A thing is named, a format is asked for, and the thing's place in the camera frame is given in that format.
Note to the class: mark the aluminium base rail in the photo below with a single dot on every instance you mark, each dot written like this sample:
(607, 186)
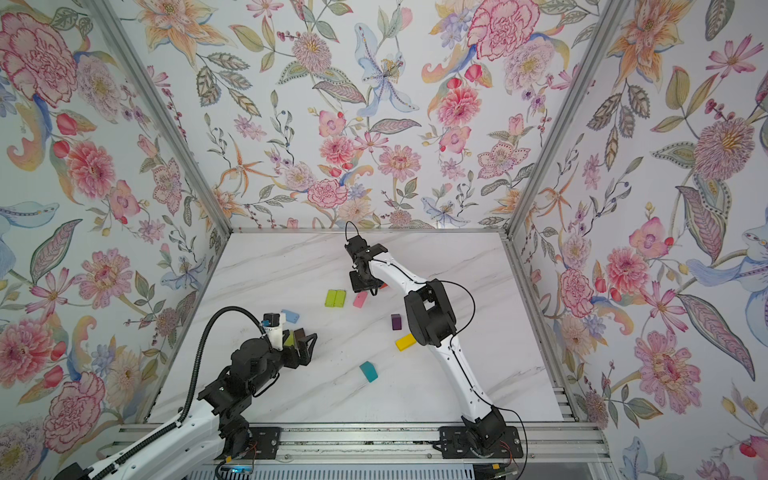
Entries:
(416, 443)

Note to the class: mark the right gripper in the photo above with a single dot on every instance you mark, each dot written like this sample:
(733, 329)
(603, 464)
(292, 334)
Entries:
(357, 286)

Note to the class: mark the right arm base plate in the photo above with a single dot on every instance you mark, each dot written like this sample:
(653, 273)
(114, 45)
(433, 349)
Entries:
(456, 442)

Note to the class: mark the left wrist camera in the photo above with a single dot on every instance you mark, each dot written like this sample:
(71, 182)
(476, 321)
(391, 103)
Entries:
(273, 327)

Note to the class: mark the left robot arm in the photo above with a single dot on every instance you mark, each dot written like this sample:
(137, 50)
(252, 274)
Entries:
(213, 427)

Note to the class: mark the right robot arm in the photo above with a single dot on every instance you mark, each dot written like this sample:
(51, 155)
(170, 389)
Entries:
(433, 324)

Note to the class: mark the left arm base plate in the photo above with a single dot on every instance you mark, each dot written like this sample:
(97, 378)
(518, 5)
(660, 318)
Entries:
(254, 443)

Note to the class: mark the brown wood block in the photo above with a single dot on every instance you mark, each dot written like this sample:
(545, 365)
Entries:
(298, 334)

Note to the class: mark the purple wood block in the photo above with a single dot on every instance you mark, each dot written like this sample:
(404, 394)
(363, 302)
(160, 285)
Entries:
(396, 322)

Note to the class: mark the pink wood block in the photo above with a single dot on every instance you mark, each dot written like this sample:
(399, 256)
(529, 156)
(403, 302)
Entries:
(360, 299)

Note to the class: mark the light blue wood block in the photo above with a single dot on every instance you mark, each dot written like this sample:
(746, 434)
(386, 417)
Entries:
(290, 316)

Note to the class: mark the teal wood block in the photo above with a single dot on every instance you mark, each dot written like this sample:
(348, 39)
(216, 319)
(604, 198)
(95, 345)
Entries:
(369, 371)

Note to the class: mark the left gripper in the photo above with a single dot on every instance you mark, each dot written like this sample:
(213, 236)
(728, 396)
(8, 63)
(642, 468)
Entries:
(305, 357)

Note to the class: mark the yellow wood block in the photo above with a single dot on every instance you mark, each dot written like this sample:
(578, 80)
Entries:
(405, 342)

